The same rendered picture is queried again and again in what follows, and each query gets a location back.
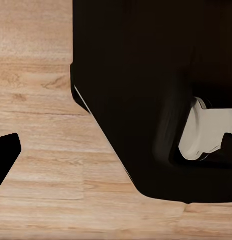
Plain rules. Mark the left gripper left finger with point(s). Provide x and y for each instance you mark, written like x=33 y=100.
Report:
x=10 y=148

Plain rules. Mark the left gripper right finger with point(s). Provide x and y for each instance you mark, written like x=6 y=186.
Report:
x=226 y=147

